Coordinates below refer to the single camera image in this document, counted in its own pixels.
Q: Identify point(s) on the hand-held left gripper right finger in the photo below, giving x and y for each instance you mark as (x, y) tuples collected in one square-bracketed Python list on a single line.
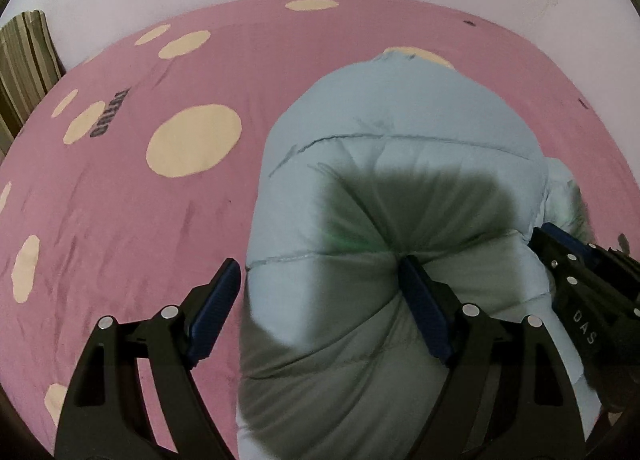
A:
[(425, 307)]

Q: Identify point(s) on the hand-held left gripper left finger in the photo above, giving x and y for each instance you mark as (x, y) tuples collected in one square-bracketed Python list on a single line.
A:
[(220, 300)]

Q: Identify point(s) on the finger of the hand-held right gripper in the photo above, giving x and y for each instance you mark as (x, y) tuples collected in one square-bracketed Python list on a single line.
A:
[(552, 252), (570, 237)]

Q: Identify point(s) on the light blue puffer jacket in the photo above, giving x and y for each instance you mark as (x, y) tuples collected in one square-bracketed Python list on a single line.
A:
[(400, 139)]

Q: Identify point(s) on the pink dotted bed sheet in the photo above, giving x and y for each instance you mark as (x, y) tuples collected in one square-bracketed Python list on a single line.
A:
[(150, 215)]

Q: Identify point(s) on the striped curtain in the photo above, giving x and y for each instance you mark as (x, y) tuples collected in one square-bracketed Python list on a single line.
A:
[(25, 64)]

